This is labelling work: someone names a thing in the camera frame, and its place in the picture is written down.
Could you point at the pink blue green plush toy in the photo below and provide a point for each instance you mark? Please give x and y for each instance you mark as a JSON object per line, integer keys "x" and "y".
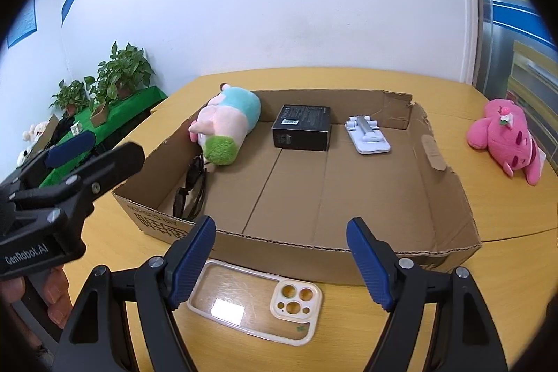
{"x": 223, "y": 124}

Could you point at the cream clear phone case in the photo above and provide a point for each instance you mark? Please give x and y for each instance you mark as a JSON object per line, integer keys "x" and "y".
{"x": 266, "y": 306}

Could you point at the brown cardboard box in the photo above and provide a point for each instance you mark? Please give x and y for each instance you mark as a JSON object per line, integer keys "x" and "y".
{"x": 285, "y": 212}

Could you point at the person's left hand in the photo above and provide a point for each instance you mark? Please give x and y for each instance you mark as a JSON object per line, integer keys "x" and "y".
{"x": 56, "y": 293}

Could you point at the small black product box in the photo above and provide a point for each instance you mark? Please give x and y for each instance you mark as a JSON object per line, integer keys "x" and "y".
{"x": 301, "y": 127}

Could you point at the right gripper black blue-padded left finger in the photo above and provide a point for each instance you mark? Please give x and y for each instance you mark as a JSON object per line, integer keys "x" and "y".
{"x": 97, "y": 334}

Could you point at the large potted green plant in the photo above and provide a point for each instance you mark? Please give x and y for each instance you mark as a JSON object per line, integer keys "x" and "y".
{"x": 126, "y": 71}

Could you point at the black sunglasses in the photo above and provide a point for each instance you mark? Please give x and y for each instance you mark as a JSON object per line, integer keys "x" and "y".
{"x": 189, "y": 199}

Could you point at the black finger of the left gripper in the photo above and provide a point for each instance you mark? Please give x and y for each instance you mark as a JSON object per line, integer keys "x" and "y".
{"x": 104, "y": 171}

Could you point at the small potted green plant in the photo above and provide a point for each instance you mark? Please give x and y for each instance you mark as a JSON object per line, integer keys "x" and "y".
{"x": 71, "y": 98}

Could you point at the white folding phone stand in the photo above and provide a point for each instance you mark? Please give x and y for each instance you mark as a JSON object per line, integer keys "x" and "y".
{"x": 366, "y": 135}

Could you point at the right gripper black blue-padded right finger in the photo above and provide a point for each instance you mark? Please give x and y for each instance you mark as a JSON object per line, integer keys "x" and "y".
{"x": 464, "y": 336}

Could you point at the white plush toy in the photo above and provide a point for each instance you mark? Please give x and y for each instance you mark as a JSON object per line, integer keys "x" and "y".
{"x": 31, "y": 136}

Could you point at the small cardboard planter box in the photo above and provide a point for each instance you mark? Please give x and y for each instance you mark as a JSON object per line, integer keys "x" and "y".
{"x": 99, "y": 115}

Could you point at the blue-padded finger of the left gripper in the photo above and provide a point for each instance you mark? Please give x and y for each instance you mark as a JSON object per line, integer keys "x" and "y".
{"x": 65, "y": 149}

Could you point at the blue framed wall poster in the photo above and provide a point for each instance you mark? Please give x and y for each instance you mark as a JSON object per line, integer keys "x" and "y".
{"x": 24, "y": 25}

